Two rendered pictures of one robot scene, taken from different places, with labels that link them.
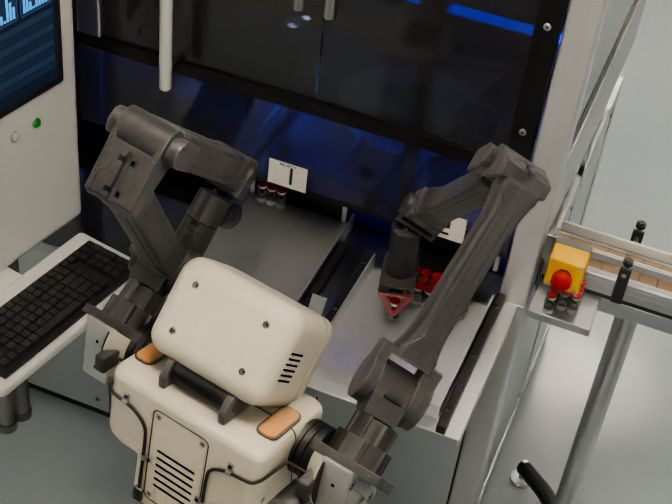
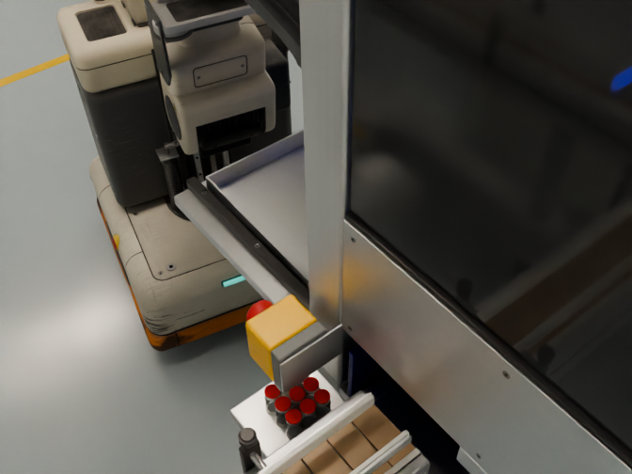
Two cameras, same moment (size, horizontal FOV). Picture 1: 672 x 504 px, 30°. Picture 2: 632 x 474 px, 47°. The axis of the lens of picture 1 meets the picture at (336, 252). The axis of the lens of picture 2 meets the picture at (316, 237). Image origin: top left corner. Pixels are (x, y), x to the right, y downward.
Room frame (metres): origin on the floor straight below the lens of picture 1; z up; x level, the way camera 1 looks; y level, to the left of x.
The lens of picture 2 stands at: (2.24, -0.84, 1.73)
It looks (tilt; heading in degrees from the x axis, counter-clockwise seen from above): 47 degrees down; 126
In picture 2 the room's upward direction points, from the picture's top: 1 degrees counter-clockwise
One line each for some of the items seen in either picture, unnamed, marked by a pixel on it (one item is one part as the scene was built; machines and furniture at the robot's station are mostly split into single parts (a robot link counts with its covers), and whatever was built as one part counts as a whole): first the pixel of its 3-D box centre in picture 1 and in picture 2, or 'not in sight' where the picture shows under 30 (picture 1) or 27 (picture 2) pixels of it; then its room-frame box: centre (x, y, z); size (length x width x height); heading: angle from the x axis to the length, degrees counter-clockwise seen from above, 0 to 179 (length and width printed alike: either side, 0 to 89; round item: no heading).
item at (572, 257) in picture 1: (567, 266); (286, 341); (1.91, -0.45, 1.00); 0.08 x 0.07 x 0.07; 163
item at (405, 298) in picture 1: (395, 292); not in sight; (1.81, -0.12, 0.96); 0.07 x 0.07 x 0.09; 86
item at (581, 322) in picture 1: (566, 302); (300, 422); (1.95, -0.48, 0.87); 0.14 x 0.13 x 0.02; 163
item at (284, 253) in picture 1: (265, 246); not in sight; (1.97, 0.14, 0.90); 0.34 x 0.26 x 0.04; 163
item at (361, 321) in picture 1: (403, 332); (328, 206); (1.77, -0.15, 0.90); 0.34 x 0.26 x 0.04; 162
